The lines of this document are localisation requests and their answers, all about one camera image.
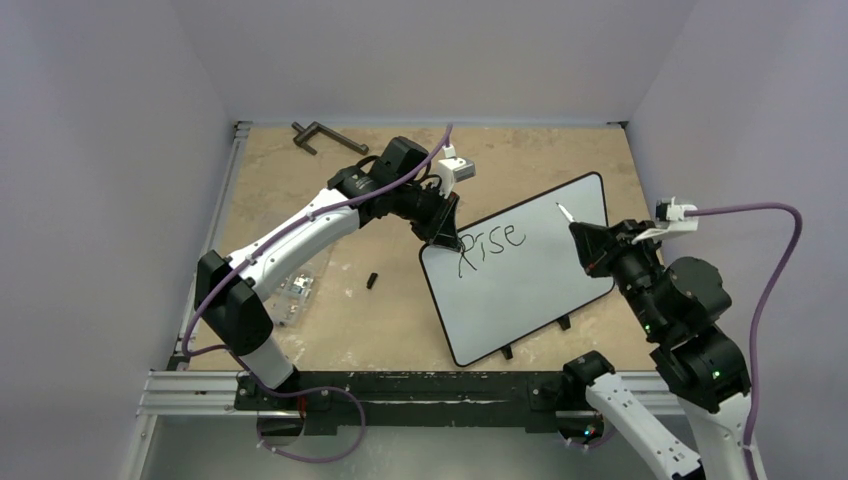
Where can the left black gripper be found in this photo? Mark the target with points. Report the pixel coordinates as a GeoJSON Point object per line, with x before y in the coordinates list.
{"type": "Point", "coordinates": [440, 228]}

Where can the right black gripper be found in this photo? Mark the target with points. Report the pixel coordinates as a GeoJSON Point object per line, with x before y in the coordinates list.
{"type": "Point", "coordinates": [610, 249]}

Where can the silver whiteboard marker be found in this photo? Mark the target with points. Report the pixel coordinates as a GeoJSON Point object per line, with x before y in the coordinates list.
{"type": "Point", "coordinates": [566, 213]}

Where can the white whiteboard black frame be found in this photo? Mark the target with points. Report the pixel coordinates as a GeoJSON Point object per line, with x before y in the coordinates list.
{"type": "Point", "coordinates": [518, 271]}

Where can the black marker cap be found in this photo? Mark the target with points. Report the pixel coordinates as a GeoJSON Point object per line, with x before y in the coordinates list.
{"type": "Point", "coordinates": [371, 280]}

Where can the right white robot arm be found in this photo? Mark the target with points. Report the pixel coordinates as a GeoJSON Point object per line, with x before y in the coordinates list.
{"type": "Point", "coordinates": [678, 307]}

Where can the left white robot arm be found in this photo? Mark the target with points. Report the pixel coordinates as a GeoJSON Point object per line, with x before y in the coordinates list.
{"type": "Point", "coordinates": [405, 180]}

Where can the clear plastic screw box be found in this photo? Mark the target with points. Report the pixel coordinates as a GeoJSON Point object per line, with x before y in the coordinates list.
{"type": "Point", "coordinates": [291, 298]}

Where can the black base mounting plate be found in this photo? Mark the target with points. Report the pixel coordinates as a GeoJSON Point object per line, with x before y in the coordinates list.
{"type": "Point", "coordinates": [324, 401]}

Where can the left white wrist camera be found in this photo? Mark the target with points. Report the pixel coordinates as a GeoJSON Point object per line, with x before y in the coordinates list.
{"type": "Point", "coordinates": [452, 171]}

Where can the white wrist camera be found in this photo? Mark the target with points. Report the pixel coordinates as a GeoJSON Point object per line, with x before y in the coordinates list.
{"type": "Point", "coordinates": [452, 171]}
{"type": "Point", "coordinates": [673, 219]}

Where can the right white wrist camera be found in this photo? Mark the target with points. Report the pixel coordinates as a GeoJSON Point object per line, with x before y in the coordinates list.
{"type": "Point", "coordinates": [673, 219]}

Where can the dark metal clamp handle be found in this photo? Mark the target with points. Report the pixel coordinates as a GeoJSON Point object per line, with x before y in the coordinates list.
{"type": "Point", "coordinates": [304, 134]}

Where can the aluminium rail frame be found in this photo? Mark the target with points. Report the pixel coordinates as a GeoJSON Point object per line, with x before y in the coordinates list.
{"type": "Point", "coordinates": [177, 390]}

